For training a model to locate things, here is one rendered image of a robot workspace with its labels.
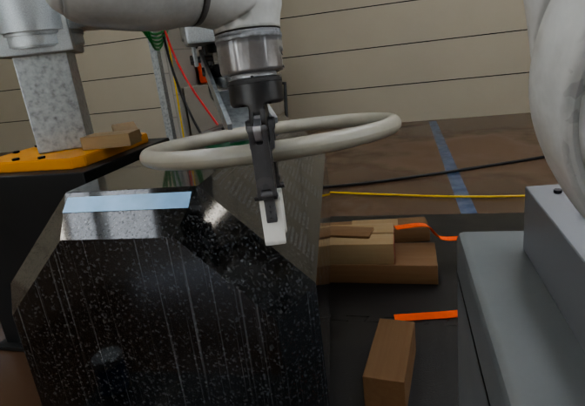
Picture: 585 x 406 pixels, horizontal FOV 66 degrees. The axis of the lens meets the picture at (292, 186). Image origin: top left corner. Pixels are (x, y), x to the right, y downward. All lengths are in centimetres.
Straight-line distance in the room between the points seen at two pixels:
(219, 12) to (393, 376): 112
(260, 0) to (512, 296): 44
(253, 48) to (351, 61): 559
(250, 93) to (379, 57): 557
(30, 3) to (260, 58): 143
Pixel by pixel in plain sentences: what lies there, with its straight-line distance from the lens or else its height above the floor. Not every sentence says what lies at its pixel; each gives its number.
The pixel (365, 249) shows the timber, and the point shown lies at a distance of 203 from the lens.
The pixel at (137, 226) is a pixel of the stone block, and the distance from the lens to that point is 99.
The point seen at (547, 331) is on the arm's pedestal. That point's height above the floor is 80.
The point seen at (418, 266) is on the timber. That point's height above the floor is 10.
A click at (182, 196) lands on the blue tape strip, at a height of 79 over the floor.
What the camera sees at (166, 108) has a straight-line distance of 400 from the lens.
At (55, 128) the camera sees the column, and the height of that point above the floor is 87.
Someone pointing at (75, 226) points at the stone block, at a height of 75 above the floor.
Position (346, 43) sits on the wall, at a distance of 617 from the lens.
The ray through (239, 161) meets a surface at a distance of 64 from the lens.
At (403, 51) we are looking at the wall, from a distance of 614.
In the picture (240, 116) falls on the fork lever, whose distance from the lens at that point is 122.
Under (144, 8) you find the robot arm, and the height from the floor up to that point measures 111.
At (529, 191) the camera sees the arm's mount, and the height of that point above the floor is 88.
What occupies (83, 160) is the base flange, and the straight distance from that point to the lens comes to 180.
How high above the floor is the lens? 105
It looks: 16 degrees down
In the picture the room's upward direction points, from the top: 7 degrees counter-clockwise
